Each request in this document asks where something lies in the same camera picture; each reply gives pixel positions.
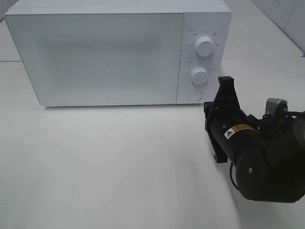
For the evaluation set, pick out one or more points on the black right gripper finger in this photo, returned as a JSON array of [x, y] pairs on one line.
[[219, 154], [226, 97]]

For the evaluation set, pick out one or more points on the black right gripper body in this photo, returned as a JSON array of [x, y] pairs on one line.
[[230, 129]]

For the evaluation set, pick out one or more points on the round white door button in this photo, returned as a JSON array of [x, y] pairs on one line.
[[195, 95]]

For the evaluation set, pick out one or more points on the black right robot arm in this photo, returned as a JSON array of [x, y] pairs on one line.
[[267, 155]]

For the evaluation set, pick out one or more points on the lower white timer knob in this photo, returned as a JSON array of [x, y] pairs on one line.
[[199, 76]]

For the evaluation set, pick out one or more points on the upper white power knob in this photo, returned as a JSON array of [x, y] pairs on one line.
[[204, 45]]

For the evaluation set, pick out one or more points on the white microwave oven body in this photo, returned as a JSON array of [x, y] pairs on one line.
[[201, 17]]

